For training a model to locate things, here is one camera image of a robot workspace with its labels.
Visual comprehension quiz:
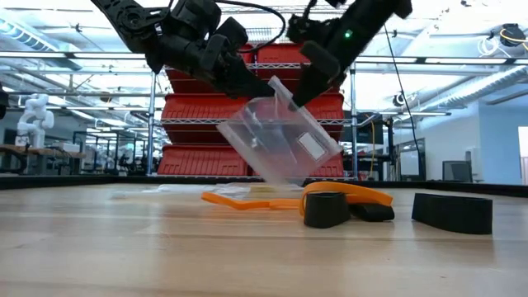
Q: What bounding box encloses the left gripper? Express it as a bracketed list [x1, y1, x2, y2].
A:
[143, 31, 276, 100]

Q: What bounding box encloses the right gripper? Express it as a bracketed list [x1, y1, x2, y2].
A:
[290, 0, 398, 110]

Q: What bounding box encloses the thin orange rubber band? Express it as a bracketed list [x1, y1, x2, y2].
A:
[200, 191, 302, 212]

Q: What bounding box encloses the wide orange rubber band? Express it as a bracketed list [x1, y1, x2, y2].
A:
[299, 181, 394, 218]

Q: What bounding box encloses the black wedge block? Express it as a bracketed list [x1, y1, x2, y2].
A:
[411, 192, 494, 236]

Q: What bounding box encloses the black monitor on stand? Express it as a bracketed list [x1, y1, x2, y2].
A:
[342, 111, 398, 177]

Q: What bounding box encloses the dark framed screen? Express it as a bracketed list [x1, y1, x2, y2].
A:
[398, 138, 427, 181]

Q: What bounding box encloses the dark computer monitor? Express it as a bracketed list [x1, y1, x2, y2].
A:
[442, 160, 475, 184]

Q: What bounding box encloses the wooden workbench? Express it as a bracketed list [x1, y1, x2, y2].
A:
[0, 144, 87, 175]

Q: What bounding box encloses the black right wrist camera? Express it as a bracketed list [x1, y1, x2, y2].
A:
[285, 14, 333, 45]

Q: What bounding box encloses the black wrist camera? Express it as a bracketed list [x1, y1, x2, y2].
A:
[285, 14, 333, 45]
[213, 16, 249, 54]

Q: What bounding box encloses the black left camera cable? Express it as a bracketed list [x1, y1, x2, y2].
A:
[214, 0, 287, 54]

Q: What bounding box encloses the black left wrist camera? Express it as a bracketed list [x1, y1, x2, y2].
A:
[213, 16, 249, 54]

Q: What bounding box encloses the black hanging cable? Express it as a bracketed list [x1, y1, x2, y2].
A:
[383, 24, 422, 177]

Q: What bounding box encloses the chrome wire shelving rack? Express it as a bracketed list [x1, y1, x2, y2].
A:
[146, 4, 361, 179]

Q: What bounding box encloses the black ceiling cable reel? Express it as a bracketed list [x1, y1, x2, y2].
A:
[497, 22, 528, 49]

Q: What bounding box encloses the black aluminium table frame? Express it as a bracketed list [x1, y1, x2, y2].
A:
[0, 174, 528, 199]

